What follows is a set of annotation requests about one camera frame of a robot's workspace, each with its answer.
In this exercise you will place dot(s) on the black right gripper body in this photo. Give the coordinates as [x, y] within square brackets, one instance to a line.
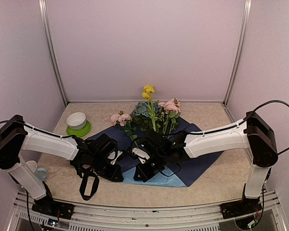
[150, 172]

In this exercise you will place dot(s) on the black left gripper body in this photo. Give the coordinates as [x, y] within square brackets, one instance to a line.
[106, 173]

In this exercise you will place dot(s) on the blue fake flower bunch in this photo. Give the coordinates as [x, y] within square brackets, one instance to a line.
[142, 118]

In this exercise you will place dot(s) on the pale pink fake flower stem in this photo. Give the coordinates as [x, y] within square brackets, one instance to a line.
[170, 112]

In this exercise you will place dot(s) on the yellow fake flower stem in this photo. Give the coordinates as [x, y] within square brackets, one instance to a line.
[148, 90]

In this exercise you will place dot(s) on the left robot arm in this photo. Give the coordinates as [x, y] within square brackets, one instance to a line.
[92, 159]

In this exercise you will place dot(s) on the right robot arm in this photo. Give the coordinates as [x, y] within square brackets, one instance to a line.
[225, 178]

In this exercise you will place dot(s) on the black printed ribbon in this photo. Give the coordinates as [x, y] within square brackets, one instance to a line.
[85, 171]

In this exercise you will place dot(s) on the green plastic plate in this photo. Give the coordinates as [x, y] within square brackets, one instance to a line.
[81, 132]

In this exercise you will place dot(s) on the white ceramic bowl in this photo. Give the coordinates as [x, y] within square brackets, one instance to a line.
[76, 121]

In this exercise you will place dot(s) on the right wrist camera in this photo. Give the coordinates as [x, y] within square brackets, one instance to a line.
[137, 153]

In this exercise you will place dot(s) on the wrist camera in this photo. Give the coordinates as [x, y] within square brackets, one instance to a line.
[113, 157]
[137, 153]

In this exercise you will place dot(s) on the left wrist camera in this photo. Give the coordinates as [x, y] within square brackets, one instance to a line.
[113, 157]

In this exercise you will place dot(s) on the aluminium front frame rail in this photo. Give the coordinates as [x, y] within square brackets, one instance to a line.
[207, 217]

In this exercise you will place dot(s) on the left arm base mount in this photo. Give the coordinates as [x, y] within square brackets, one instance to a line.
[54, 208]

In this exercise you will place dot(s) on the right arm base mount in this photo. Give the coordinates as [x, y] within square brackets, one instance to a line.
[240, 208]

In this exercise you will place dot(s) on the aluminium corner post left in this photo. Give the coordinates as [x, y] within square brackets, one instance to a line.
[51, 51]

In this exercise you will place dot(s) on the aluminium corner post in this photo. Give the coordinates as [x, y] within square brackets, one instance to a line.
[51, 51]
[239, 51]

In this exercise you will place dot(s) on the aluminium corner post right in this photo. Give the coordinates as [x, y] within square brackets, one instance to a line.
[239, 51]

